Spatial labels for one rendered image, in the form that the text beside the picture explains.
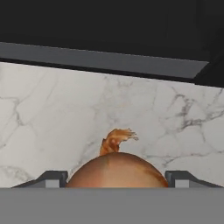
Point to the black cupboard run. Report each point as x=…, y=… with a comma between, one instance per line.
x=110, y=32

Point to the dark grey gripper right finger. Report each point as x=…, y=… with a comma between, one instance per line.
x=178, y=177

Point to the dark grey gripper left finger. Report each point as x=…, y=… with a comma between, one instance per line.
x=52, y=177

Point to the brown onion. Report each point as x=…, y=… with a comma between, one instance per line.
x=118, y=170

